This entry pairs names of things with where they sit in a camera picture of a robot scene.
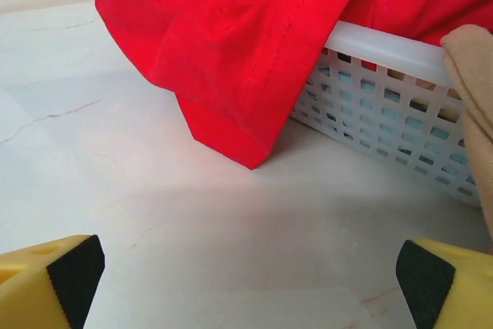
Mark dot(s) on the white plastic lattice basket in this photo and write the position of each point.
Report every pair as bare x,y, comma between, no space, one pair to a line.
385,45

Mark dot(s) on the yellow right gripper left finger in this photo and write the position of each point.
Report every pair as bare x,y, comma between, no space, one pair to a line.
27,286

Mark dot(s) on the tan t-shirt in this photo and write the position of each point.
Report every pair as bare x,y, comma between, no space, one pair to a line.
475,86

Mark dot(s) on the red printed t-shirt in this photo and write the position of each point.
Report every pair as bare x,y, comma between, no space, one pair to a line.
231,55

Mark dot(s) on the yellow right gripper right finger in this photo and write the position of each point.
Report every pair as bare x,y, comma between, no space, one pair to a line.
466,286

